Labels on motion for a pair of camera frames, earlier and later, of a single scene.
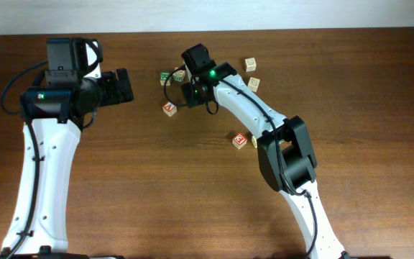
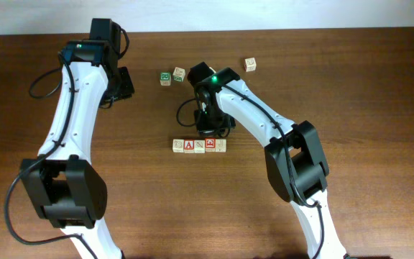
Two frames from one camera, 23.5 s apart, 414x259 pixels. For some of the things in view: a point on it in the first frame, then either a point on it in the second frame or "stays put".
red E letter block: x=239 y=140 to x=210 y=144
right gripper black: x=191 y=102 to x=203 y=129
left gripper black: x=110 y=80 stays put
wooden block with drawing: x=254 y=83 to x=178 y=145
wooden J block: x=254 y=141 to x=221 y=145
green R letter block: x=164 y=76 stays put
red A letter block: x=169 y=108 to x=189 y=146
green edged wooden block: x=179 y=75 stays put
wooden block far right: x=250 y=64 stays put
